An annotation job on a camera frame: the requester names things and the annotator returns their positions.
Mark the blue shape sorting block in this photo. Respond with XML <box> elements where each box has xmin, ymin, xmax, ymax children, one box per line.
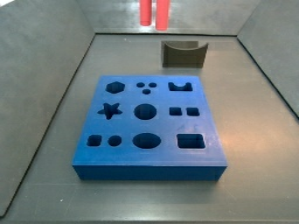
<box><xmin>72</xmin><ymin>75</ymin><xmax>228</xmax><ymax>181</ymax></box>

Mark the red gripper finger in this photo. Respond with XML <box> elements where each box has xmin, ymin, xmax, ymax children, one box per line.
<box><xmin>138</xmin><ymin>0</ymin><xmax>152</xmax><ymax>26</ymax></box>
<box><xmin>154</xmin><ymin>0</ymin><xmax>170</xmax><ymax>31</ymax></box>

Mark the dark grey curved holder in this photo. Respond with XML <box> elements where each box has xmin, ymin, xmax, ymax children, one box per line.
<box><xmin>161</xmin><ymin>41</ymin><xmax>209</xmax><ymax>68</ymax></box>

